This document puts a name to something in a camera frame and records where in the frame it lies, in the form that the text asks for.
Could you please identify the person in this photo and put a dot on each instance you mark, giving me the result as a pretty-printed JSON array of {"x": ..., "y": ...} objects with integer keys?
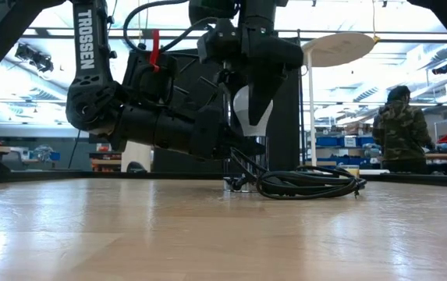
[{"x": 402, "y": 129}]

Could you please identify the white round pedestal table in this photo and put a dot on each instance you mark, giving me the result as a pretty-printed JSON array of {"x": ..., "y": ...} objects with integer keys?
[{"x": 340, "y": 48}]

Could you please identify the white cylindrical bin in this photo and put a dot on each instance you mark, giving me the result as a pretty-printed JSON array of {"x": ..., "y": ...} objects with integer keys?
[{"x": 135, "y": 156}]

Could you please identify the white LED lightbulb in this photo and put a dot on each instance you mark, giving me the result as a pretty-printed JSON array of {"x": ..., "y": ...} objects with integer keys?
[{"x": 242, "y": 111}]

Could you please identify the black overhead frame beam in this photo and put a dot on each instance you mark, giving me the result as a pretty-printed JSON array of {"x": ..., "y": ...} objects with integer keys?
[{"x": 363, "y": 31}]

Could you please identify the black table edge rail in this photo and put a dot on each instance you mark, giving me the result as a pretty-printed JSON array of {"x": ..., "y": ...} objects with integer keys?
[{"x": 51, "y": 176}]

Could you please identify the black ceiling camera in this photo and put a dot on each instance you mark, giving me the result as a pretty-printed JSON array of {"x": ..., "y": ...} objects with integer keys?
[{"x": 36, "y": 58}]

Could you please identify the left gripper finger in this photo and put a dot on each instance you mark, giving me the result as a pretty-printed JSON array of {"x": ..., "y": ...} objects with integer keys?
[{"x": 246, "y": 147}]

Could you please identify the blue plastic item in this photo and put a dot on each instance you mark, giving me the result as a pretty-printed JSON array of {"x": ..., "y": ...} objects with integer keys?
[{"x": 49, "y": 156}]

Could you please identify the black rounded object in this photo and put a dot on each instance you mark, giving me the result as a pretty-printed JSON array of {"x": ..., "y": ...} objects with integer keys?
[{"x": 136, "y": 168}]

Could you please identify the black ceiling device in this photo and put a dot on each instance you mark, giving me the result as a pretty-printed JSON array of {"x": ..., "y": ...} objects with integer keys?
[{"x": 440, "y": 69}]

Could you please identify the black folding room divider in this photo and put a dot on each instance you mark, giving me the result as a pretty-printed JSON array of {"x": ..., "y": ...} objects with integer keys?
[{"x": 285, "y": 117}]

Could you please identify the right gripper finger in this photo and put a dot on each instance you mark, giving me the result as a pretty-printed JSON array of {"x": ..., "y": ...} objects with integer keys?
[{"x": 264, "y": 93}]

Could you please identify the chrome lamp base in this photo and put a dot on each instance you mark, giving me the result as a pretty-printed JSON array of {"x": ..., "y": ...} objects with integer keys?
[{"x": 264, "y": 142}]

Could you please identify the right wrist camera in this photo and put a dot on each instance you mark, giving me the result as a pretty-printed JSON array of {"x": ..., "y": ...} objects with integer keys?
[{"x": 219, "y": 41}]

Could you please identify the blue storage crate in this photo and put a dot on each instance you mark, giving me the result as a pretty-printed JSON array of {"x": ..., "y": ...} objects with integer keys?
[{"x": 353, "y": 161}]

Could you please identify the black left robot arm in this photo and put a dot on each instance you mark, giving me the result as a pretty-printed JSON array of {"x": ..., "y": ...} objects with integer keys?
[{"x": 86, "y": 39}]

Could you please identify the wooden shelf with red items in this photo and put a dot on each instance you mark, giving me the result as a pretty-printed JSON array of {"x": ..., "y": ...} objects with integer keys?
[{"x": 104, "y": 160}]

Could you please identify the blue storage bin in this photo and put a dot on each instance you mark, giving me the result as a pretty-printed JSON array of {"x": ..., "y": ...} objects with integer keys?
[
  {"x": 365, "y": 141},
  {"x": 326, "y": 141}
]

